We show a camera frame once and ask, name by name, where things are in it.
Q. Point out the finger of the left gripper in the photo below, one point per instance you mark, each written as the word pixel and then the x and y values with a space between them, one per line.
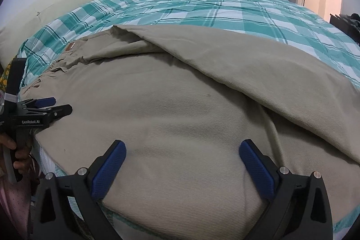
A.
pixel 45 115
pixel 39 103

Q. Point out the yellow floral fabric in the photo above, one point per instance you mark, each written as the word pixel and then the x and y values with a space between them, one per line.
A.
pixel 4 78

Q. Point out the dark wooden dresser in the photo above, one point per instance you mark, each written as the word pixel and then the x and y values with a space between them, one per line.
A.
pixel 352 32

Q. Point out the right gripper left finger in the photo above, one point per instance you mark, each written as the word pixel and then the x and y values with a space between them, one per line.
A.
pixel 53 214

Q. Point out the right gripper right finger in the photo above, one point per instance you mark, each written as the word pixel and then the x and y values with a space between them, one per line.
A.
pixel 297 205

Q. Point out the pink dotted pajama trousers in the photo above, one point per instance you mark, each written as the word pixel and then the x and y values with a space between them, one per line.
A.
pixel 16 201

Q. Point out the beige khaki pants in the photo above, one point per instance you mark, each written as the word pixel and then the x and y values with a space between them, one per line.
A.
pixel 182 99

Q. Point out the teal white plaid bedsheet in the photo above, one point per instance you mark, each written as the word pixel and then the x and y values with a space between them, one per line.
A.
pixel 279 20

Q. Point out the person's left hand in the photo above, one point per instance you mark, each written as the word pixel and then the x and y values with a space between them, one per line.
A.
pixel 23 160

